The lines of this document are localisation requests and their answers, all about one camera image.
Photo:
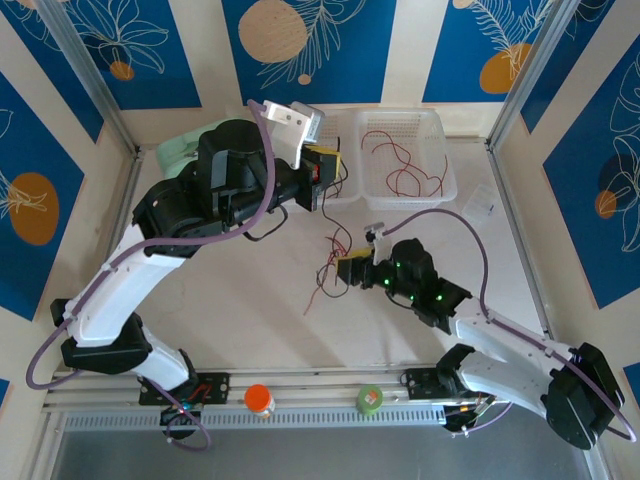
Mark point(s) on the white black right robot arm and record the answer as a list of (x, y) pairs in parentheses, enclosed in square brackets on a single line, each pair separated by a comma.
[(500, 335)]

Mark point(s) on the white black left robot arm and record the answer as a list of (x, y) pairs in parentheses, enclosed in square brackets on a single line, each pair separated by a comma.
[(125, 285)]

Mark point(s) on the white plastic mesh basket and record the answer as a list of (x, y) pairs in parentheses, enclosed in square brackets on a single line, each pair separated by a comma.
[(435, 127), (345, 125)]

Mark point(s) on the light green tray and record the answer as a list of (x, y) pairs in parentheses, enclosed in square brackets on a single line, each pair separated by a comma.
[(172, 150)]

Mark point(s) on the small clear plastic bag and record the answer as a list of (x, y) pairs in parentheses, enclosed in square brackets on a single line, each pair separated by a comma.
[(477, 205)]

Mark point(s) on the green tape roll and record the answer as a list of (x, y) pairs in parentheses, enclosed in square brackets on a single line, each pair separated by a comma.
[(370, 399)]

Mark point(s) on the orange lid bottle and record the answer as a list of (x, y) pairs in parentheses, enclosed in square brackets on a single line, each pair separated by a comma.
[(259, 397)]

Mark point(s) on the aluminium side rail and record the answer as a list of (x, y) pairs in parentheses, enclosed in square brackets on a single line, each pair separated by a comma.
[(131, 180), (520, 240)]

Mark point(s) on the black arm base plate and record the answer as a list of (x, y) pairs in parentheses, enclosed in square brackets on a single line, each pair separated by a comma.
[(215, 387), (420, 385)]

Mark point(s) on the aluminium front rail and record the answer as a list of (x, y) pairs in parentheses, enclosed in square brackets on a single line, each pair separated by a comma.
[(310, 387)]

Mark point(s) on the aluminium frame post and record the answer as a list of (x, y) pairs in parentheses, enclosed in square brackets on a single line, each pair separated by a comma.
[(90, 80), (535, 75)]

